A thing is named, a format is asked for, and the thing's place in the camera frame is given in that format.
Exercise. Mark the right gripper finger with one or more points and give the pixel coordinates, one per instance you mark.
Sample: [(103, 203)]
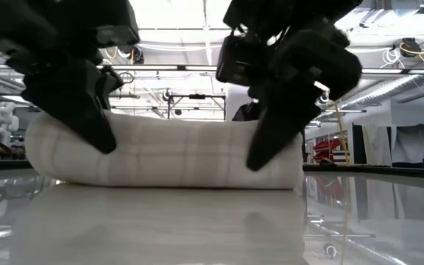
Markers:
[(247, 112), (285, 117)]

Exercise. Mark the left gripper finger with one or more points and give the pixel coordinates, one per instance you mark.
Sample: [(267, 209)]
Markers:
[(76, 103), (113, 81)]

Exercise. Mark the white beige checked towel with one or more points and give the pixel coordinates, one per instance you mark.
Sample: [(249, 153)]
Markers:
[(179, 154)]

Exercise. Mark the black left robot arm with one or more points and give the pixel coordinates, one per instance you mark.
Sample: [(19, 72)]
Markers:
[(79, 5)]

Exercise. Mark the long light bar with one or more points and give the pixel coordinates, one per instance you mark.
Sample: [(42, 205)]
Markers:
[(160, 67)]

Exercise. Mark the red folded stand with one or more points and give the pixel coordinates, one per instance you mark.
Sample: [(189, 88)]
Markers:
[(326, 147)]

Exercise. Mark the white robot figure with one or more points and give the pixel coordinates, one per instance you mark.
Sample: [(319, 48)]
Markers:
[(2, 123)]

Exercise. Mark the black partition panel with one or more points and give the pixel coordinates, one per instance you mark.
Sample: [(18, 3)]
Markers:
[(357, 147)]

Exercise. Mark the grey white hanging cloth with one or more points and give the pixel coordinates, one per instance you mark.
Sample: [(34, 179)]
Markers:
[(416, 145)]

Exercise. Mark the black frame rig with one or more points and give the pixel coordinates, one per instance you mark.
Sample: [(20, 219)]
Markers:
[(197, 96)]

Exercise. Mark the silver air duct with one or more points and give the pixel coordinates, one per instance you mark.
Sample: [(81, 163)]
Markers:
[(392, 86)]

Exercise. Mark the black table frame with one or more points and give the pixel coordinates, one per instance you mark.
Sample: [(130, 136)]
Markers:
[(381, 171)]

